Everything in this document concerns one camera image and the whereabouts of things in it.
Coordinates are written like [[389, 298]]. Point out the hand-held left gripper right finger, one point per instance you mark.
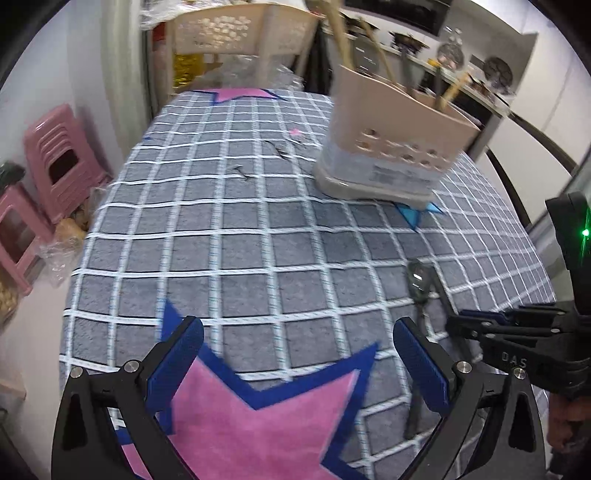
[[420, 364]]

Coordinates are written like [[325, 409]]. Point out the person's right hand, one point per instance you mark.
[[570, 420]]

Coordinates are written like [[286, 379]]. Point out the clear plastic bag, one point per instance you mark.
[[254, 76]]

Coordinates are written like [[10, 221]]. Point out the beige plastic utensil holder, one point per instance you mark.
[[369, 115]]

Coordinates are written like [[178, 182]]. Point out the grey checkered star tablecloth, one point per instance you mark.
[[231, 230]]

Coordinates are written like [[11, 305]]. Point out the yellow snack bag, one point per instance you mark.
[[8, 297]]

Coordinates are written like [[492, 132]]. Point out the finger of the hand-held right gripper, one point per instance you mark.
[[531, 314], [508, 344]]

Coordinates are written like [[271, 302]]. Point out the tall pink plastic stool stack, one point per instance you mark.
[[55, 134]]

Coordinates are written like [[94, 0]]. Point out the gold foil bag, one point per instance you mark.
[[189, 74]]

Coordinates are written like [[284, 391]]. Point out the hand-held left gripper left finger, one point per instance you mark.
[[178, 364]]

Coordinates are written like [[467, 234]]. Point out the black wok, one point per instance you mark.
[[408, 40]]

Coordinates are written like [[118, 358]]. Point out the dark bag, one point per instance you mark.
[[11, 175]]

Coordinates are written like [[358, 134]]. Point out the round glass lid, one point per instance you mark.
[[451, 53]]

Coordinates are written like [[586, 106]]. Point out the beige plastic chair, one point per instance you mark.
[[217, 27]]

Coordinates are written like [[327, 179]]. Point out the round dark lid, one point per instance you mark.
[[498, 70]]

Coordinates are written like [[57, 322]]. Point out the clear bag with food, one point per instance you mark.
[[69, 230]]

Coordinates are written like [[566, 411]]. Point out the low pink plastic stool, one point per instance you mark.
[[18, 217]]

